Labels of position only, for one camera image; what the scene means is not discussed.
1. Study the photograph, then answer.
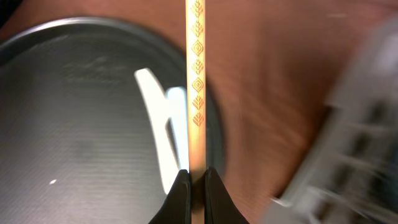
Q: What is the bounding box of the grey dishwasher rack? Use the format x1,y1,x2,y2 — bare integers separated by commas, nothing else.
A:
263,17,397,224

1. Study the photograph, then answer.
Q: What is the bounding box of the wooden chopstick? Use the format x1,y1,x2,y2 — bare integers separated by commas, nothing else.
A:
185,0,206,223

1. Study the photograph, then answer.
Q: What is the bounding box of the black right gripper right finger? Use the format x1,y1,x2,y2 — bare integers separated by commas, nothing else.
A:
205,167,249,224

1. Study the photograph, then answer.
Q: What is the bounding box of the light blue plastic knife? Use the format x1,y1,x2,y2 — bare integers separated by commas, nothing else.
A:
166,86,190,170

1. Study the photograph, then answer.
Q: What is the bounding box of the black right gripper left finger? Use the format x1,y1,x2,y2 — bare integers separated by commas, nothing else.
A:
149,170,192,224

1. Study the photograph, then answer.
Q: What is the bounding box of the white plastic knife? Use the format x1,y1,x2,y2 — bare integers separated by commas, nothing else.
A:
134,68,179,194

